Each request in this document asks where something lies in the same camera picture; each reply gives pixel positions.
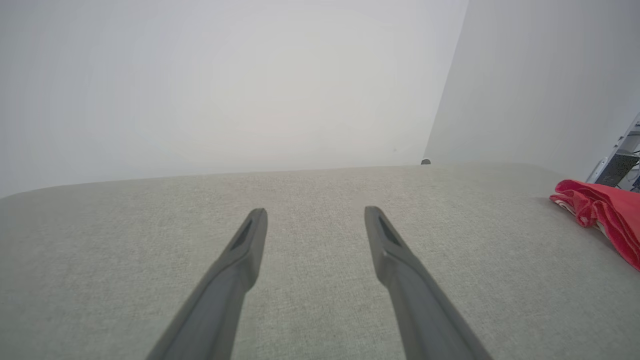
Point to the white metal frame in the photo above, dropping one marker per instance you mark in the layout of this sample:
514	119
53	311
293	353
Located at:
600	170

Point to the black flat panel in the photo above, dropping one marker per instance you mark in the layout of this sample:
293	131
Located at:
617	169

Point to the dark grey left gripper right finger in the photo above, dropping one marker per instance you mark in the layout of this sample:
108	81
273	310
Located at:
420	305

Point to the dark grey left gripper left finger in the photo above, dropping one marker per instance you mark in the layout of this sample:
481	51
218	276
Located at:
220	295

